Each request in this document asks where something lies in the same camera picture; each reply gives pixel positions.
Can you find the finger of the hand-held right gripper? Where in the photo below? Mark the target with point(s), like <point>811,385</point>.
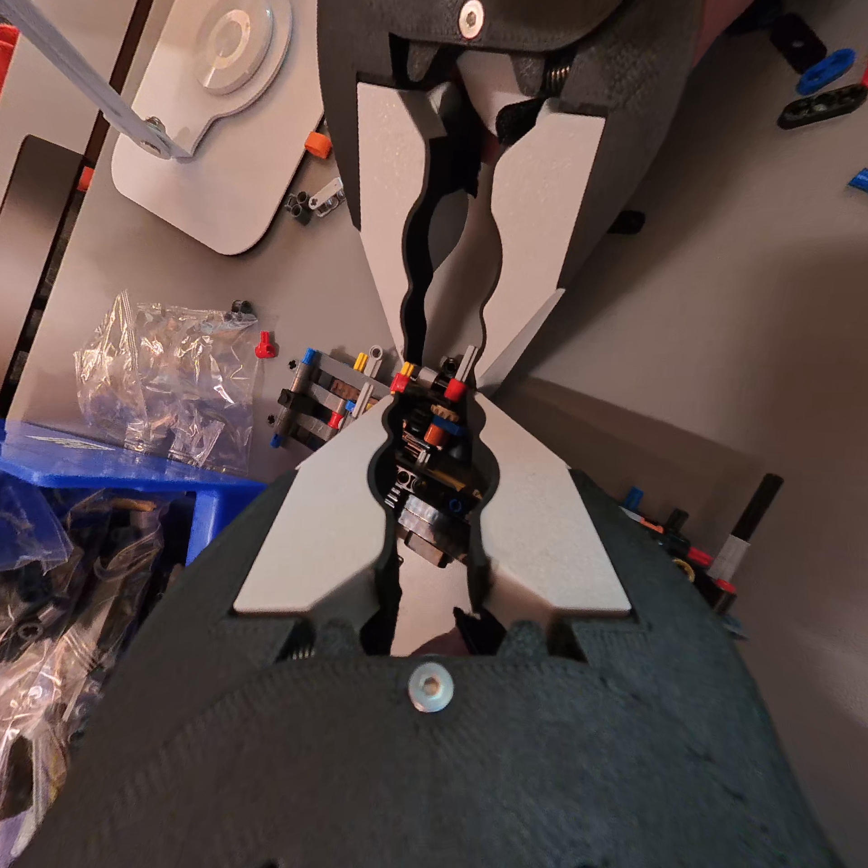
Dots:
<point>383,176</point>
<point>542,203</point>

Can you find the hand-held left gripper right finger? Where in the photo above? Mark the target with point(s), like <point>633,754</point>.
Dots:
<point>556,542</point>

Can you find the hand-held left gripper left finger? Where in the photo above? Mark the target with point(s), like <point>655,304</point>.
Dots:
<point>312,542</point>

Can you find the lego car chassis model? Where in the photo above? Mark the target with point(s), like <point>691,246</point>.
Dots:
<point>434,434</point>

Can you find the light grey lego connector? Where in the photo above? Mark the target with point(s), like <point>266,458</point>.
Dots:
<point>327,199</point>

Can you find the orange lego piece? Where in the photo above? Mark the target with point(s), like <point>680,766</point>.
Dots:
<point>317,144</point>

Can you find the dark grey lego connector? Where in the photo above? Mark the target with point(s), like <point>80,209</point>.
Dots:
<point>298,205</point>
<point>241,308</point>

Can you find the red lego connector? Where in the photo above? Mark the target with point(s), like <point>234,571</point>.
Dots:
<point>266,346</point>

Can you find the blue thin lego liftarm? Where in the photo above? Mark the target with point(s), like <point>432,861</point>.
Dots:
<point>824,71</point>

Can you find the blue long lego pin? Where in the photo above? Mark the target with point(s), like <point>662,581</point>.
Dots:
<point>858,177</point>

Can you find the white book stand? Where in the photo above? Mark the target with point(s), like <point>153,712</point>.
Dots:
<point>217,169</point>

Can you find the crumpled clear plastic bag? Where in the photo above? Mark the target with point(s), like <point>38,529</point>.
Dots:
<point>163,380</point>

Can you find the blue plastic bin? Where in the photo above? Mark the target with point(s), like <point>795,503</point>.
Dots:
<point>102,475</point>

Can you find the pile of clear parts bags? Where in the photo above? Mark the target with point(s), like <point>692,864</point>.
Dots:
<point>68,610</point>

